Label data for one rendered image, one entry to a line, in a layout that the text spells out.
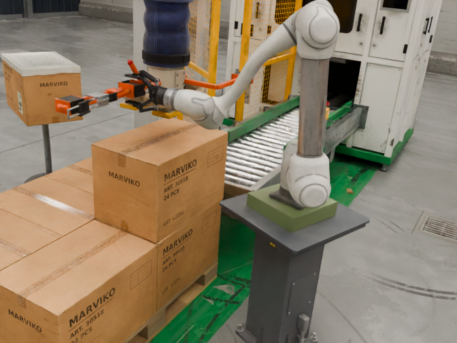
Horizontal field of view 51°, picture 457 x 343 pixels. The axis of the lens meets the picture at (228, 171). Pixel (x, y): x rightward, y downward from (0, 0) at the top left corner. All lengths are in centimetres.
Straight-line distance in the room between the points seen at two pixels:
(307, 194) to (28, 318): 118
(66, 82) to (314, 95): 225
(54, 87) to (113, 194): 146
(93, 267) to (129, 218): 33
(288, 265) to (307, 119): 71
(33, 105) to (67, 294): 189
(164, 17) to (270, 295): 137
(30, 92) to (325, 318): 242
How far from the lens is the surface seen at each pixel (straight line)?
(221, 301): 283
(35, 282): 211
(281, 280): 226
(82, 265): 217
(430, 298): 324
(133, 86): 211
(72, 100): 189
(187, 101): 193
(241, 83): 200
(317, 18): 169
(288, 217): 203
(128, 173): 223
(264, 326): 249
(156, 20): 222
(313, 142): 184
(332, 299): 298
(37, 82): 360
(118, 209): 237
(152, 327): 254
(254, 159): 330
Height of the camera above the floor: 177
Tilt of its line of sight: 23 degrees down
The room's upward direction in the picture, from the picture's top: 4 degrees clockwise
